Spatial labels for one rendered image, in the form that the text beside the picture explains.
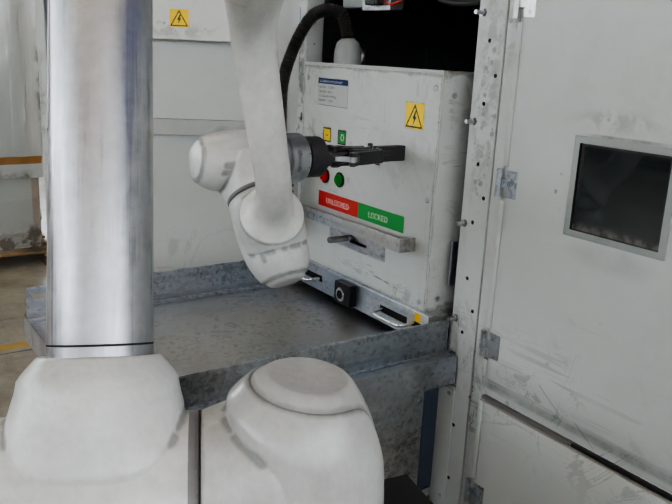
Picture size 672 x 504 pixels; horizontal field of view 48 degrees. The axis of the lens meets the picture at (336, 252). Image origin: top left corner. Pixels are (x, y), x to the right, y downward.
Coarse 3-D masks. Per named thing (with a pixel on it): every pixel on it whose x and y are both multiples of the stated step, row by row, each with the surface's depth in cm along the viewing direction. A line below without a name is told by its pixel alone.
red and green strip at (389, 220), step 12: (324, 192) 175; (324, 204) 176; (336, 204) 172; (348, 204) 168; (360, 204) 164; (360, 216) 164; (372, 216) 161; (384, 216) 157; (396, 216) 154; (396, 228) 154
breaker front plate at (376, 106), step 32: (352, 96) 162; (384, 96) 153; (416, 96) 145; (320, 128) 174; (352, 128) 164; (384, 128) 154; (416, 160) 147; (352, 192) 166; (384, 192) 156; (416, 192) 148; (320, 224) 178; (416, 224) 149; (320, 256) 180; (352, 256) 169; (384, 256) 159; (416, 256) 150; (384, 288) 160; (416, 288) 151
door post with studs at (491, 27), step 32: (480, 32) 135; (480, 64) 136; (480, 96) 136; (480, 128) 137; (480, 160) 138; (480, 192) 139; (480, 224) 140; (480, 256) 140; (448, 320) 147; (448, 480) 155
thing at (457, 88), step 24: (432, 72) 140; (456, 72) 148; (456, 96) 140; (456, 120) 142; (456, 144) 144; (456, 168) 145; (456, 192) 147; (432, 216) 145; (456, 216) 148; (432, 240) 146; (456, 240) 150; (432, 264) 148; (432, 288) 149
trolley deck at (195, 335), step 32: (288, 288) 186; (160, 320) 161; (192, 320) 162; (224, 320) 162; (256, 320) 163; (288, 320) 164; (320, 320) 165; (352, 320) 166; (160, 352) 144; (192, 352) 145; (224, 352) 145; (256, 352) 146; (288, 352) 147; (384, 384) 139; (416, 384) 144; (448, 384) 149
